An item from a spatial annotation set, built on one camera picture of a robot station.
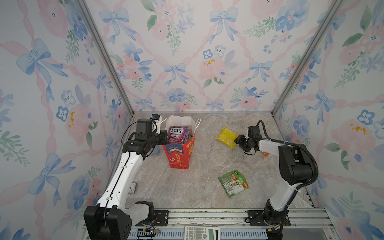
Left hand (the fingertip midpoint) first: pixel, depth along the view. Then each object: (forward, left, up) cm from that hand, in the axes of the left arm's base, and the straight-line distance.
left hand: (167, 132), depth 78 cm
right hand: (+10, -43, -22) cm, 49 cm away
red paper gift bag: (-8, -6, -9) cm, 14 cm away
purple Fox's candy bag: (+1, -5, -3) cm, 6 cm away
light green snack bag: (-18, -37, -23) cm, 47 cm away
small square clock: (-22, +19, -23) cm, 37 cm away
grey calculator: (-41, -18, -22) cm, 50 cm away
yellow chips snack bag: (+13, -38, -22) cm, 46 cm away
